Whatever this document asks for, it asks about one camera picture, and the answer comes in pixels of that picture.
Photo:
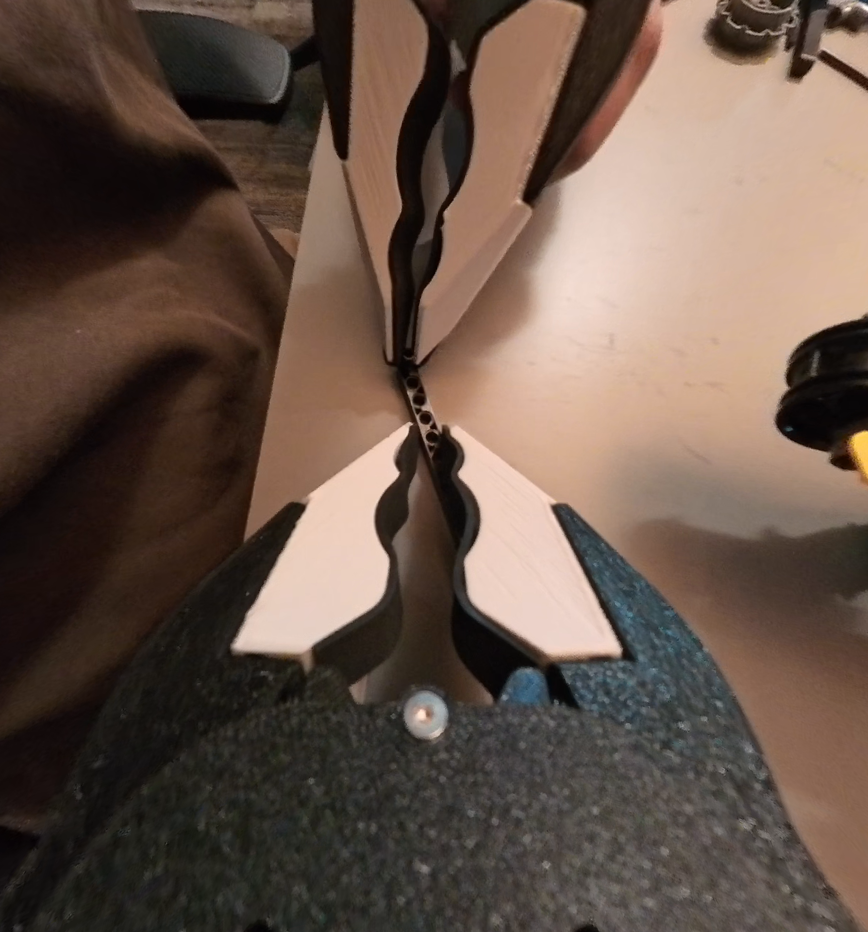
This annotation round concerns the grey mesh office chair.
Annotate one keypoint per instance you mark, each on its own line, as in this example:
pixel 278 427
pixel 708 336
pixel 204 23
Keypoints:
pixel 215 65

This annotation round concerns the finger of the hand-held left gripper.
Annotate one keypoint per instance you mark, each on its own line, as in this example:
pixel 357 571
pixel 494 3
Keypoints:
pixel 376 109
pixel 507 145

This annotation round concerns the thin black axle rod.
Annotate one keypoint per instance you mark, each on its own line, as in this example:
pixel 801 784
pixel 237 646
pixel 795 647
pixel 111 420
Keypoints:
pixel 860 80

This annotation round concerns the yellow black toy brick vehicle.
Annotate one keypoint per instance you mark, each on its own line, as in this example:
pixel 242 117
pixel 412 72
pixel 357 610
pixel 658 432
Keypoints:
pixel 834 378

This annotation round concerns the long black holed brick beam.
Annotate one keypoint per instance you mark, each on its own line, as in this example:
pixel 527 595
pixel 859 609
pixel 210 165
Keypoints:
pixel 425 408

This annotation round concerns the short black brick beam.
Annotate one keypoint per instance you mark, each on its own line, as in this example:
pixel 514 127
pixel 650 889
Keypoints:
pixel 807 40

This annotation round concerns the person's left hand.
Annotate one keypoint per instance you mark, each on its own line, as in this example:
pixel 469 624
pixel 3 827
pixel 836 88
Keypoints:
pixel 634 87

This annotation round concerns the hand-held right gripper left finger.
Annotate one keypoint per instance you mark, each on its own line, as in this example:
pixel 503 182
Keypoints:
pixel 325 575

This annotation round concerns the person's brown clothing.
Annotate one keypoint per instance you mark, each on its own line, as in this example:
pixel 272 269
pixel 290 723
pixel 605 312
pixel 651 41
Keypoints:
pixel 113 364

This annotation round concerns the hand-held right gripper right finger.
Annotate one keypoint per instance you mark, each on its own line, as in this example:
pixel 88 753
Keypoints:
pixel 529 575

